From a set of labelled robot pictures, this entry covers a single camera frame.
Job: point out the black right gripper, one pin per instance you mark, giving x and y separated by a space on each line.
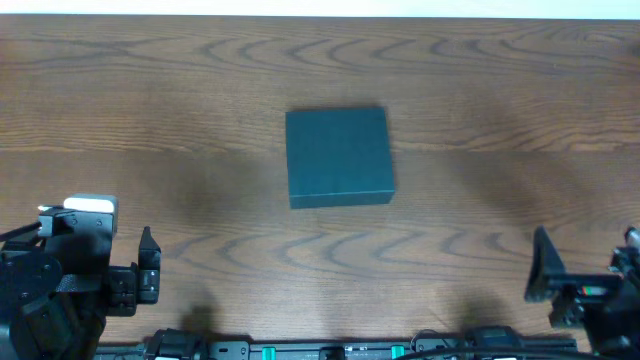
605 304

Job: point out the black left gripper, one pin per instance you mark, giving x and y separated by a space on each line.
126 286

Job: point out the black gift box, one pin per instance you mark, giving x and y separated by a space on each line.
338 157

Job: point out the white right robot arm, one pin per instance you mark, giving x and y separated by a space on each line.
619 339

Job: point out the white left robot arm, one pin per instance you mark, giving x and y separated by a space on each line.
37 322

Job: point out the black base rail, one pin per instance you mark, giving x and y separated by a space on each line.
176 344

